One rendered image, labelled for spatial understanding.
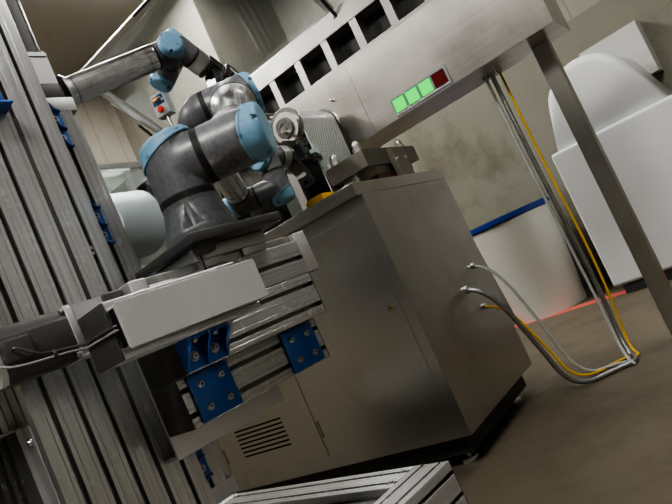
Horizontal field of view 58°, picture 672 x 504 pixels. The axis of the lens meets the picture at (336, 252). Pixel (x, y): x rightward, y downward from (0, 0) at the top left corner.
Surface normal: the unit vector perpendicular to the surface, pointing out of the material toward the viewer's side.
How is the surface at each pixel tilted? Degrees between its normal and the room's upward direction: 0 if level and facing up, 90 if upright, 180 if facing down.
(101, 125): 90
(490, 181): 90
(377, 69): 90
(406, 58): 90
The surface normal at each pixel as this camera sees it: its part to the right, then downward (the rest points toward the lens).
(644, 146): -0.59, 0.20
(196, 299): 0.65, -0.35
